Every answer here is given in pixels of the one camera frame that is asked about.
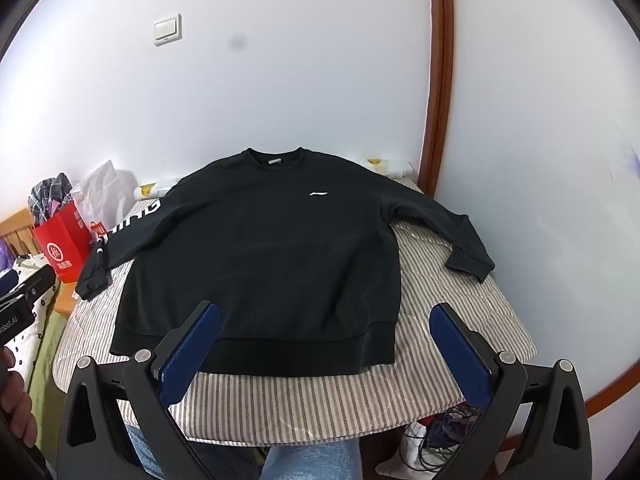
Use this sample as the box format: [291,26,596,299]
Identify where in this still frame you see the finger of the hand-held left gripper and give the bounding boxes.
[0,264,57,313]

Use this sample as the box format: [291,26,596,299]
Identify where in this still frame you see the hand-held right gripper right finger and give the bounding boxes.
[429,302,596,480]

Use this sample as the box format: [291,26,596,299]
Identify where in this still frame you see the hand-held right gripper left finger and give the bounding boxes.
[57,301,223,480]

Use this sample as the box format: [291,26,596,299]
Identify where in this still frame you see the black sweatshirt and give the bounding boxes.
[75,146,496,377]

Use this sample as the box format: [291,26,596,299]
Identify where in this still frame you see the person's left hand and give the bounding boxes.
[0,347,39,451]

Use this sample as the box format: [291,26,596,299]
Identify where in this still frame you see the white polka dot cloth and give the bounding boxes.
[0,255,61,391]

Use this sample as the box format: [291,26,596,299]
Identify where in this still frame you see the green cloth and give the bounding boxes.
[27,310,71,411]

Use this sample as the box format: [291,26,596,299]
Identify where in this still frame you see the purple cloth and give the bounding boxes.
[0,240,16,281]

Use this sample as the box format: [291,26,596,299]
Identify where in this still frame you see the red paper bag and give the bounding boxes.
[32,200,108,283]

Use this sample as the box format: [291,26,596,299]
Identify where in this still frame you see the striped mattress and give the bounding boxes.
[52,172,538,443]

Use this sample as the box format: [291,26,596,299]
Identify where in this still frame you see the plaid cloth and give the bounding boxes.
[28,172,76,226]

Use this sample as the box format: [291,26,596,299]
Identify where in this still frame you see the crumpled white bag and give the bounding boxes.
[375,420,431,478]

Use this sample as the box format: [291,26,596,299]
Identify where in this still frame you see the white plastic bag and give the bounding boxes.
[75,160,138,226]

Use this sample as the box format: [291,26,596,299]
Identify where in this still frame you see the person's leg in jeans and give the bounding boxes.
[125,425,361,480]

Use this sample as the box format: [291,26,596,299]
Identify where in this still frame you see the wooden bed frame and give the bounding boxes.
[0,207,76,316]

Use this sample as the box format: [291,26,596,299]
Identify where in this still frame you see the tangled cables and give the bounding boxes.
[415,405,486,476]

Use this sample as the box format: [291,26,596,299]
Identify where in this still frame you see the white light switch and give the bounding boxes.
[152,15,183,47]

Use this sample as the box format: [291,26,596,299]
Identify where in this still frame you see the wooden door frame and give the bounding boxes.
[417,0,640,418]

